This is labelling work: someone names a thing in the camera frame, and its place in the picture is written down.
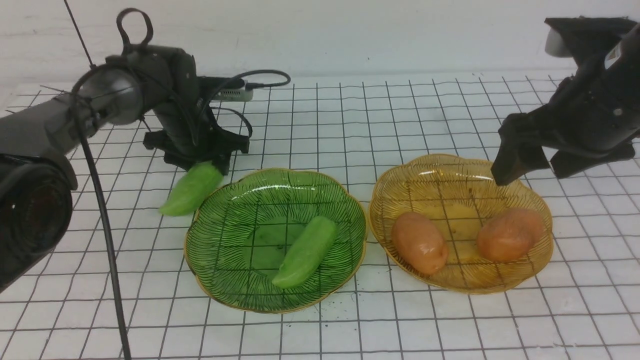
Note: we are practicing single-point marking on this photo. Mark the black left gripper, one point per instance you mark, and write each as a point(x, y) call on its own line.
point(164, 81)

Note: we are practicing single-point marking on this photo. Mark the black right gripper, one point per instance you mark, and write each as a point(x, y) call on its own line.
point(594, 111)

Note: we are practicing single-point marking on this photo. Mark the green cucumber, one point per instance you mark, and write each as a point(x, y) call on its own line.
point(191, 190)
point(306, 253)

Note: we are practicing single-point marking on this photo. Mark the orange potato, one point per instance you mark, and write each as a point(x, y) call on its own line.
point(509, 235)
point(419, 242)

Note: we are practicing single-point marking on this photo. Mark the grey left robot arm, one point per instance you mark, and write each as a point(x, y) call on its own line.
point(37, 179)

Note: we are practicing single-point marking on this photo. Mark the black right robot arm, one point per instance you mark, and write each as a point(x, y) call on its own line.
point(580, 37)

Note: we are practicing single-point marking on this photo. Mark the amber glass leaf plate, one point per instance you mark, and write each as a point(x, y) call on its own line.
point(459, 196)

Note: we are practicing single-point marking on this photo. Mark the checkered white tablecloth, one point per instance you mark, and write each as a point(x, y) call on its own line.
point(117, 285)

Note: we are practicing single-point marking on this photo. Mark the green glass leaf plate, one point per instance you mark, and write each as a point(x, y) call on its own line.
point(242, 232)

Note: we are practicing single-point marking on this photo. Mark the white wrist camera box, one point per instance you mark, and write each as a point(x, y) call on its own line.
point(236, 94)

